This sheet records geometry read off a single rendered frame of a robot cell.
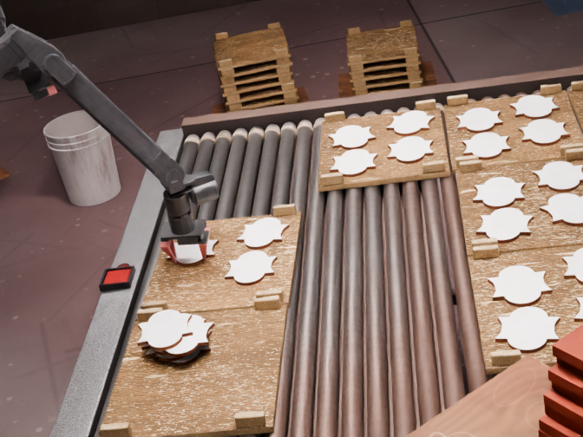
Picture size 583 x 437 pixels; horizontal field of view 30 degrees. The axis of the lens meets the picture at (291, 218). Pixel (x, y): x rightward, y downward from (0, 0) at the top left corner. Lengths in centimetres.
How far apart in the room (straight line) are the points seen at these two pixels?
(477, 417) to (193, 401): 61
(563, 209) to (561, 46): 347
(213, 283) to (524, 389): 90
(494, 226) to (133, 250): 92
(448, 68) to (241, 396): 394
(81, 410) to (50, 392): 169
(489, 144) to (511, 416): 121
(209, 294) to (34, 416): 152
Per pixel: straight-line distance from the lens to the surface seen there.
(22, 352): 427
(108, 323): 256
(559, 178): 277
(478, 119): 311
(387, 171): 290
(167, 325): 235
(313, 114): 331
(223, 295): 251
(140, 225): 293
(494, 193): 272
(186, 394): 224
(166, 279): 262
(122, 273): 270
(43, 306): 451
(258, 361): 228
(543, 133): 299
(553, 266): 245
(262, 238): 267
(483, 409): 191
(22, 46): 234
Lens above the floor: 228
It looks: 29 degrees down
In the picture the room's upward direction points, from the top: 11 degrees counter-clockwise
